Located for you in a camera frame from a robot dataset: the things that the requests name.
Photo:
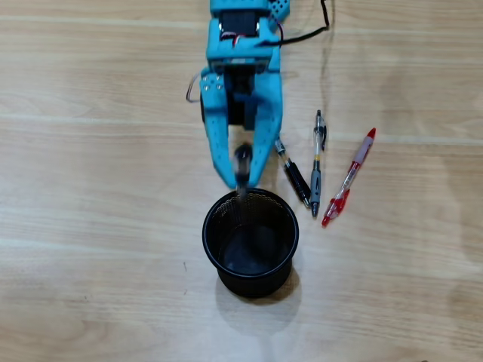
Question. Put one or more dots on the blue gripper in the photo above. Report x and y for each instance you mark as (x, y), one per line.
(269, 94)

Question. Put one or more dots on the clear pen with black clip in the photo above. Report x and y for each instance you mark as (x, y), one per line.
(242, 158)

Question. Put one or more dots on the black pen with chrome tip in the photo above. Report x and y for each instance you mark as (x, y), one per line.
(298, 181)

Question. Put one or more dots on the clear pen with grey grip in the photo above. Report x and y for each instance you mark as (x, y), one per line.
(316, 181)

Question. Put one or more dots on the red clear pen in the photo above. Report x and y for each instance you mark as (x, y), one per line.
(352, 169)

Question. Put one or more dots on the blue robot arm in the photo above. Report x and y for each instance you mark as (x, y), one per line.
(215, 41)

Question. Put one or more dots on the black mesh pen holder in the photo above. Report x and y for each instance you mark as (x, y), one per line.
(256, 286)

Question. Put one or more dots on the blue wrist camera module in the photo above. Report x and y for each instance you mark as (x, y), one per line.
(241, 62)

